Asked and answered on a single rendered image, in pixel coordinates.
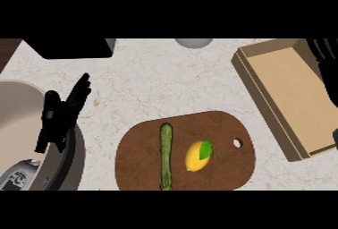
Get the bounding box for black appliance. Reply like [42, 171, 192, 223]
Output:
[24, 38, 120, 60]

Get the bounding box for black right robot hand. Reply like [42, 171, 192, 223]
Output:
[306, 38, 338, 109]

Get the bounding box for cardboard box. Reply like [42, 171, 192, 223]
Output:
[232, 38, 338, 163]

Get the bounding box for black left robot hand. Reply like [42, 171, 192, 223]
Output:
[33, 72, 95, 155]

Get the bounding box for green cucumber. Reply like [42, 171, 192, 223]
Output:
[158, 122, 176, 191]

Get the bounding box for brown wooden cutting board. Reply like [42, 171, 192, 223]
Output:
[114, 110, 257, 191]

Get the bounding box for yellow lemon with green leaf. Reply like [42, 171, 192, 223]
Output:
[183, 140, 219, 173]

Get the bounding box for grey round object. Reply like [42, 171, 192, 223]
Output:
[174, 38, 214, 50]

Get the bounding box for dark brown wooden panel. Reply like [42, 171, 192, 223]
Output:
[0, 38, 24, 74]

